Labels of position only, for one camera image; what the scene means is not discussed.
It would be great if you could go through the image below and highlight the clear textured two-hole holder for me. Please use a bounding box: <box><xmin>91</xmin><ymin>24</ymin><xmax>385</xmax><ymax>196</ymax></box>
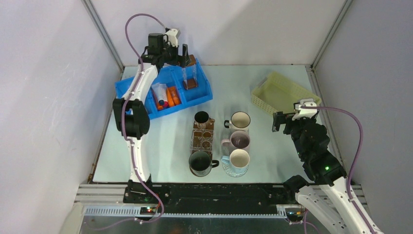
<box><xmin>189</xmin><ymin>129</ymin><xmax>213</xmax><ymax>158</ymax></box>

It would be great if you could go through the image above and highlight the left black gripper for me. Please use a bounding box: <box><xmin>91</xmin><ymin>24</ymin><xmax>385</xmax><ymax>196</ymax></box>
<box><xmin>159</xmin><ymin>39</ymin><xmax>190</xmax><ymax>68</ymax></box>

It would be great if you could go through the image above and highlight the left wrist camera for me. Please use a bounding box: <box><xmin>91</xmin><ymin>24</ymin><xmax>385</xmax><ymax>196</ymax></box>
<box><xmin>165</xmin><ymin>28</ymin><xmax>180</xmax><ymax>48</ymax></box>

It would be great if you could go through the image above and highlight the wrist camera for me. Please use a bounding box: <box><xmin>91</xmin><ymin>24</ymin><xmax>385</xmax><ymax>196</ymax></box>
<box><xmin>165</xmin><ymin>28</ymin><xmax>180</xmax><ymax>48</ymax></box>
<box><xmin>292</xmin><ymin>98</ymin><xmax>318</xmax><ymax>120</ymax></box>

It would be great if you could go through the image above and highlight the brown metallic cup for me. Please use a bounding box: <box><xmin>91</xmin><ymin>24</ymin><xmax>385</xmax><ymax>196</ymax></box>
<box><xmin>194</xmin><ymin>111</ymin><xmax>215</xmax><ymax>130</ymax></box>

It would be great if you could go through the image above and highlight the white toothpaste tube dark cap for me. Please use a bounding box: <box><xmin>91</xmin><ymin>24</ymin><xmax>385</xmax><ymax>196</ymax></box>
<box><xmin>151</xmin><ymin>83</ymin><xmax>169</xmax><ymax>108</ymax></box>

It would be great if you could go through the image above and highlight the blue three-compartment bin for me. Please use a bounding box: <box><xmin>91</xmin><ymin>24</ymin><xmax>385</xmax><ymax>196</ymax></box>
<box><xmin>114</xmin><ymin>58</ymin><xmax>214</xmax><ymax>121</ymax></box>

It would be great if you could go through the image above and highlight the cream perforated basket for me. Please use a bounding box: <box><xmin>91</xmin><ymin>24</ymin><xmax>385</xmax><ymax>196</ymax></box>
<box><xmin>251</xmin><ymin>72</ymin><xmax>321</xmax><ymax>115</ymax></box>

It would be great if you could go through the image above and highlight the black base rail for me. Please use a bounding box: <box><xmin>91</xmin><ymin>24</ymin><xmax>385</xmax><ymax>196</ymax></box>
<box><xmin>123</xmin><ymin>181</ymin><xmax>306</xmax><ymax>215</ymax></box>

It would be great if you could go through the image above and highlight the cream mug with black rim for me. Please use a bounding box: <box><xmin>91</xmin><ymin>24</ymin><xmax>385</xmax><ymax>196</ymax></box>
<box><xmin>224</xmin><ymin>111</ymin><xmax>251</xmax><ymax>132</ymax></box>

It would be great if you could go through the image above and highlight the light blue mug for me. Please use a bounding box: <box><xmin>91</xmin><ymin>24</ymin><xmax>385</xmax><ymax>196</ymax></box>
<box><xmin>221</xmin><ymin>149</ymin><xmax>250</xmax><ymax>171</ymax></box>

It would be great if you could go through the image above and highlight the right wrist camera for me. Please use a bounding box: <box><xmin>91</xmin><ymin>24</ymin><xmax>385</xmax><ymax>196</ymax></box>
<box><xmin>292</xmin><ymin>98</ymin><xmax>318</xmax><ymax>120</ymax></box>

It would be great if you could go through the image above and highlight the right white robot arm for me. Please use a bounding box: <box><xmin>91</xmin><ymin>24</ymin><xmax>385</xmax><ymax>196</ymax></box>
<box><xmin>272</xmin><ymin>112</ymin><xmax>382</xmax><ymax>234</ymax></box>

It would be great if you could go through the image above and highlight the pink mug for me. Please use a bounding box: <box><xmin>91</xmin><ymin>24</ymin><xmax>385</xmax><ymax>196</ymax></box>
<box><xmin>221</xmin><ymin>131</ymin><xmax>251</xmax><ymax>153</ymax></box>

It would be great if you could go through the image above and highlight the orange Beyou toothpaste tube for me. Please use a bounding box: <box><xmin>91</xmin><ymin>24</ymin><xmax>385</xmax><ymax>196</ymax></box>
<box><xmin>169</xmin><ymin>86</ymin><xmax>181</xmax><ymax>105</ymax></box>

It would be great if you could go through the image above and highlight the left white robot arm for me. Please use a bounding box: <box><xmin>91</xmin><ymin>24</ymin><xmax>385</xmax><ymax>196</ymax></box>
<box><xmin>113</xmin><ymin>29</ymin><xmax>191</xmax><ymax>182</ymax></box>

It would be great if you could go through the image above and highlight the dark green mug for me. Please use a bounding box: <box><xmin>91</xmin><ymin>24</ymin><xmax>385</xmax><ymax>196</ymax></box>
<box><xmin>188</xmin><ymin>151</ymin><xmax>220</xmax><ymax>177</ymax></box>

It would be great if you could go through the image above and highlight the brown wooden oval tray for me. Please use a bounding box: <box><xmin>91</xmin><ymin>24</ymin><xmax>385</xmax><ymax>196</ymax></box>
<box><xmin>188</xmin><ymin>118</ymin><xmax>219</xmax><ymax>177</ymax></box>

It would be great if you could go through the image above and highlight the clear textured oval tray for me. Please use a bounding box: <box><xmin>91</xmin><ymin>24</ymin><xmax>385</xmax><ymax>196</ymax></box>
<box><xmin>222</xmin><ymin>163</ymin><xmax>249</xmax><ymax>177</ymax></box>

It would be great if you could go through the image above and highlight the clear holder with brown lid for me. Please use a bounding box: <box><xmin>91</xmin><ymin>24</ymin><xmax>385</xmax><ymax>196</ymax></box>
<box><xmin>182</xmin><ymin>55</ymin><xmax>198</xmax><ymax>90</ymax></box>

